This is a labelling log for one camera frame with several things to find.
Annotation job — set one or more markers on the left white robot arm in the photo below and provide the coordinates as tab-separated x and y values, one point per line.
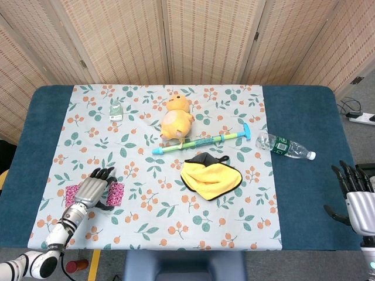
67	219

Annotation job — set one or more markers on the yellow plush animal toy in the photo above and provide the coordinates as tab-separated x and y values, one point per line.
175	120

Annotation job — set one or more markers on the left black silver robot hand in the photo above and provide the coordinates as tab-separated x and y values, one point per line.
89	193

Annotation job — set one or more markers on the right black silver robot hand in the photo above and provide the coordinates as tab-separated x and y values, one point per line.
361	210

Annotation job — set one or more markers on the pink patterned packet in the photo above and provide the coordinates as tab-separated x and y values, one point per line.
117	194
70	195

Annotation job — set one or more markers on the white power strip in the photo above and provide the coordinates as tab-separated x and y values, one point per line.
364	118

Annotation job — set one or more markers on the yellow black-trimmed microfiber cloth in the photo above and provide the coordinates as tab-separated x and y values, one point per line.
211	178

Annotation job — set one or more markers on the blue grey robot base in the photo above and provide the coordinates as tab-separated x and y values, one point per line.
184	266

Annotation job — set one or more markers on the red cylinder can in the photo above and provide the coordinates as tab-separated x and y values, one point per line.
76	265

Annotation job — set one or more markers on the blue velvet table cover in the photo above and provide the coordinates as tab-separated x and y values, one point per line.
307	123

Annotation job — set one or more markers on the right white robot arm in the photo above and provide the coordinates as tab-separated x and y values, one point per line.
369	257

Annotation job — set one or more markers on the green blue water squirter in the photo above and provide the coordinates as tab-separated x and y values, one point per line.
202	142

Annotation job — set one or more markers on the small green white packet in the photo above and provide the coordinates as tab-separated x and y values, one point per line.
115	112

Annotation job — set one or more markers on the bamboo folding screen panel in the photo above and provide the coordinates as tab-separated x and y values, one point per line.
44	35
351	44
211	41
293	38
17	87
123	41

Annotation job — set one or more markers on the brass screen hinge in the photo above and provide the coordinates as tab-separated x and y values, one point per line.
256	36
83	64

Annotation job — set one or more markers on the black screen foot bracket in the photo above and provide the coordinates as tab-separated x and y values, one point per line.
357	80

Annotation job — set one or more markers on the floral leaf berry tablecloth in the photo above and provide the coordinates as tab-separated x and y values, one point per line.
146	216

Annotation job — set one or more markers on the black equipment case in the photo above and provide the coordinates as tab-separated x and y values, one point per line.
369	168

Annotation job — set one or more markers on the black fabric bag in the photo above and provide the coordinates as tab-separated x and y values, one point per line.
7	155

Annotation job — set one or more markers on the black plug adapter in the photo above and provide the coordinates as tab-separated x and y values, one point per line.
354	113

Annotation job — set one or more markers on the clear green-label water bottle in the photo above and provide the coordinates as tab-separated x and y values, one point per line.
281	146

